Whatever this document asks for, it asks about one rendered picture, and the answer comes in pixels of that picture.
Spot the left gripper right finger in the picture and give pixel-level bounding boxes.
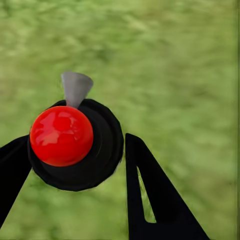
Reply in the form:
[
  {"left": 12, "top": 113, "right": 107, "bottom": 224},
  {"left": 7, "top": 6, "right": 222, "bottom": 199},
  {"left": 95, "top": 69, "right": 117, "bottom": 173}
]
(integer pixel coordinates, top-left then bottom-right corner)
[{"left": 125, "top": 133, "right": 210, "bottom": 240}]

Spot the pesticide atomizer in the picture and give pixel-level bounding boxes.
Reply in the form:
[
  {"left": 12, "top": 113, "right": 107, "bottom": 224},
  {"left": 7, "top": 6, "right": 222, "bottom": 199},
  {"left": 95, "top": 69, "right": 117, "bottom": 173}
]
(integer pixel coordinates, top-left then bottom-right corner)
[{"left": 27, "top": 71, "right": 125, "bottom": 192}]

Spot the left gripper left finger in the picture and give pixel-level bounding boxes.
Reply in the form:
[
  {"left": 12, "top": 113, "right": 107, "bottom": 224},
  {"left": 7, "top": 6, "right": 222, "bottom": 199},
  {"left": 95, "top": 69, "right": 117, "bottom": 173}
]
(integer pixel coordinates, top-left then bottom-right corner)
[{"left": 0, "top": 135, "right": 32, "bottom": 228}]

